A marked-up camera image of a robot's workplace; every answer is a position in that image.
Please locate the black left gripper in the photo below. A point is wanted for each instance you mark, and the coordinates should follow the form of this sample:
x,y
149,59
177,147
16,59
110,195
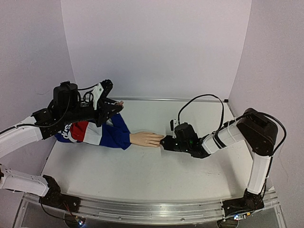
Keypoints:
x,y
104,108

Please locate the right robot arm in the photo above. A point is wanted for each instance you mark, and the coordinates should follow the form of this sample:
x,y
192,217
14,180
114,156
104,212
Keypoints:
x,y
263,135

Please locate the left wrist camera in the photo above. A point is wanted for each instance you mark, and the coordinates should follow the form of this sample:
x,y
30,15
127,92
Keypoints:
x,y
101,90

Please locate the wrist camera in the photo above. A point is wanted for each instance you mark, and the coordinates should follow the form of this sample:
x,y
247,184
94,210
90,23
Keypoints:
x,y
101,90
173,124

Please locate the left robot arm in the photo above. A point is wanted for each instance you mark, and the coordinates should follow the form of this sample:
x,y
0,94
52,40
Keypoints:
x,y
16,137

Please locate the blue red white jacket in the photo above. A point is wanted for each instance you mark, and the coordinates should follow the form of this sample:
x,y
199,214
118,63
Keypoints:
x,y
114,133

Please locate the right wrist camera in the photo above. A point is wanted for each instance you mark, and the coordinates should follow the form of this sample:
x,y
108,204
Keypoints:
x,y
173,124

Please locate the mannequin hand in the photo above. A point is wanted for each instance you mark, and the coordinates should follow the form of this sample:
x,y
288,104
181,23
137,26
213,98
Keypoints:
x,y
146,139

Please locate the aluminium front rail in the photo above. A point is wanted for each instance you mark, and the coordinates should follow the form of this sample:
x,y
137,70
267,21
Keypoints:
x,y
149,213

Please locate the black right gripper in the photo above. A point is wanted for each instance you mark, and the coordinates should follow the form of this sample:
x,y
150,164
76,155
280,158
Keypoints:
x,y
171,143

